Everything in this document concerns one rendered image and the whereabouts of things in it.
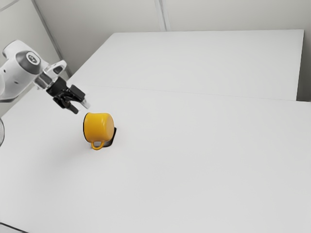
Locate yellow mug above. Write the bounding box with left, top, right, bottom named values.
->
left=83, top=112, right=115, bottom=150

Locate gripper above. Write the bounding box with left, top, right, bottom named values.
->
left=46, top=77, right=91, bottom=115

